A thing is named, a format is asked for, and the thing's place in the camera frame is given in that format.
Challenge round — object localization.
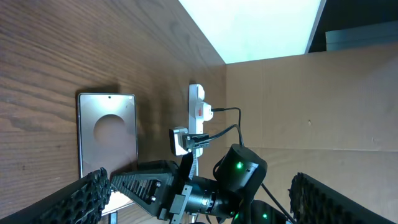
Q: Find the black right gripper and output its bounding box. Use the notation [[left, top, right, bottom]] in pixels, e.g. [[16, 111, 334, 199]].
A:
[[111, 152, 198, 223]]

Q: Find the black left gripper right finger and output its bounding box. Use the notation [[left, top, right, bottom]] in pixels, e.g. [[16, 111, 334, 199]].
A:
[[289, 172, 394, 224]]

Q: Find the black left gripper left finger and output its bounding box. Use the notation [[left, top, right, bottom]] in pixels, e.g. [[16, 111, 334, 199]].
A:
[[1, 167, 111, 224]]

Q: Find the black USB charger cable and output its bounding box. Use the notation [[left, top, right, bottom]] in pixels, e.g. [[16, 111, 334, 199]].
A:
[[108, 107, 245, 224]]

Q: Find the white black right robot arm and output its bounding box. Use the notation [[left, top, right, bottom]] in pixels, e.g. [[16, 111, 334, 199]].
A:
[[111, 144, 287, 223]]

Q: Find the white power strip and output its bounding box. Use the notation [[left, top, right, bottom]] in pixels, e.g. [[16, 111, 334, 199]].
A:
[[188, 83, 215, 158]]

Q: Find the brown cardboard side panel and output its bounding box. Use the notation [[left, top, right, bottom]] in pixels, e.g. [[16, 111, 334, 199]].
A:
[[226, 44, 397, 222]]

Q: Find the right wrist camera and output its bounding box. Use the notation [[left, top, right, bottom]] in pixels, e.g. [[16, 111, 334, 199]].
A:
[[169, 127, 189, 156]]

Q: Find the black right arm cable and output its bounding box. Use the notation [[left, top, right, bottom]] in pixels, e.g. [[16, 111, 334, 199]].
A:
[[198, 123, 296, 224]]

